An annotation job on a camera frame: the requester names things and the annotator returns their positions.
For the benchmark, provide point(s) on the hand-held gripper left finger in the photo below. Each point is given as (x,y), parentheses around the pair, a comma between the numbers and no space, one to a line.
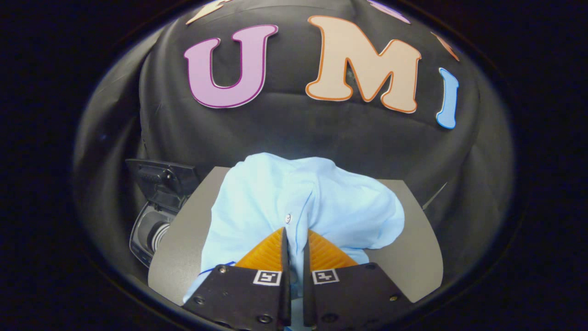
(285,276)

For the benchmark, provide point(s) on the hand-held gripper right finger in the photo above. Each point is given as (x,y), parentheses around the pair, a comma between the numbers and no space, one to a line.
(307,280)

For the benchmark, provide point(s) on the light blue shirt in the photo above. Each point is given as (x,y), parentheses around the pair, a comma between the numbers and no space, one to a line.
(275,193)

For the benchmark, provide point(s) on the black washing machine lid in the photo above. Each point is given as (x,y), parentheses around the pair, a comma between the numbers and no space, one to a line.
(156,174)

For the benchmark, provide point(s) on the grey cabinet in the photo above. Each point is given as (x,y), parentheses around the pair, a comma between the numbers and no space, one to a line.
(413,257)

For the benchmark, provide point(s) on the black backdrop cloth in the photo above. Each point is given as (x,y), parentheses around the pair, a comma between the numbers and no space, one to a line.
(285,128)

